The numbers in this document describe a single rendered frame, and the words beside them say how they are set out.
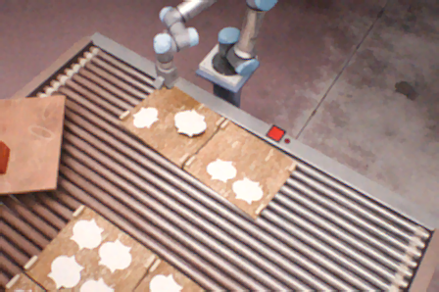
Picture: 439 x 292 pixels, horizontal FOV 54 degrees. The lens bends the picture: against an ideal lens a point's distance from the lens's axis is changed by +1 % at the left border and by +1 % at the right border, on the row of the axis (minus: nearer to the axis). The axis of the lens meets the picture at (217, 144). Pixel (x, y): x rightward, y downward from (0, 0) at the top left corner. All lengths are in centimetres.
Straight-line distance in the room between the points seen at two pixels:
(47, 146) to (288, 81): 212
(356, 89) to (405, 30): 85
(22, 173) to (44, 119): 29
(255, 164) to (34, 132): 102
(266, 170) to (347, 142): 141
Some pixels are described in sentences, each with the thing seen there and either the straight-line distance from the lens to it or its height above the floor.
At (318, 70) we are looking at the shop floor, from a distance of 371.
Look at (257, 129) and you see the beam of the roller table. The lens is 215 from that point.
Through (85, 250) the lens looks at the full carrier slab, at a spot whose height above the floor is 94.
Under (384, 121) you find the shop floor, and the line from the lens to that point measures 354.
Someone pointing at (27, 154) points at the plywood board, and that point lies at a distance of 209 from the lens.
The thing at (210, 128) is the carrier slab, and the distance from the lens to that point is 212.
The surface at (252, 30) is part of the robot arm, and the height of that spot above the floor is 129.
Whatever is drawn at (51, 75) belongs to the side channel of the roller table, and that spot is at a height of 95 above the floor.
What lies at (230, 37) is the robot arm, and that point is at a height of 114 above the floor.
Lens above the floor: 269
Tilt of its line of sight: 58 degrees down
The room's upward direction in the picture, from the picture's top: 1 degrees clockwise
